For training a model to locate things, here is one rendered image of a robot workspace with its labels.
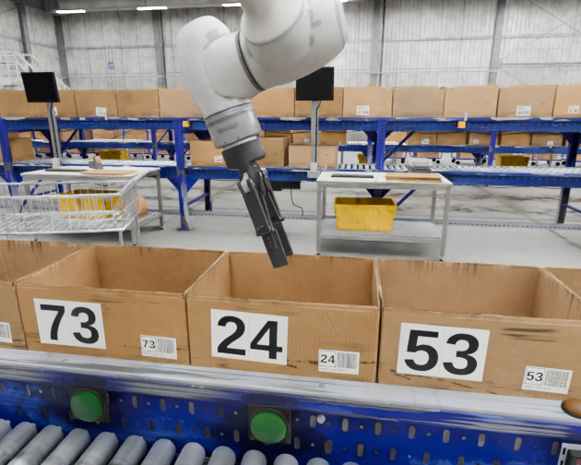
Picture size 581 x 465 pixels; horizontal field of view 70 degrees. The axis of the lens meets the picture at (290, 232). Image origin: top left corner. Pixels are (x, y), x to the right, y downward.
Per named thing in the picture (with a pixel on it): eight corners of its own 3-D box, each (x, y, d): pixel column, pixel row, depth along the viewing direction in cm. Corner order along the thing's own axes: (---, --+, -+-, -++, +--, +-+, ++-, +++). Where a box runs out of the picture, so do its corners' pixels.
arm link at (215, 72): (189, 124, 71) (255, 96, 67) (152, 31, 68) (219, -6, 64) (217, 120, 81) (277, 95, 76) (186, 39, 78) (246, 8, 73)
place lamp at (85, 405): (70, 422, 89) (65, 393, 87) (75, 417, 90) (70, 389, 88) (100, 425, 88) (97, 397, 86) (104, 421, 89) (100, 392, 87)
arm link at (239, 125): (196, 122, 71) (209, 155, 72) (244, 102, 69) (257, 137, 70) (214, 121, 80) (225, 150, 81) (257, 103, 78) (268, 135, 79)
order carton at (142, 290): (26, 351, 96) (12, 282, 91) (100, 298, 124) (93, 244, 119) (189, 367, 90) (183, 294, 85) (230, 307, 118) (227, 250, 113)
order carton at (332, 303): (189, 367, 90) (183, 294, 85) (230, 307, 118) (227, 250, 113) (376, 386, 84) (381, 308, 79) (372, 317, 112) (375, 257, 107)
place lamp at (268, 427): (250, 443, 83) (249, 413, 81) (252, 438, 84) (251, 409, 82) (285, 447, 82) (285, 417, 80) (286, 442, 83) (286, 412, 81)
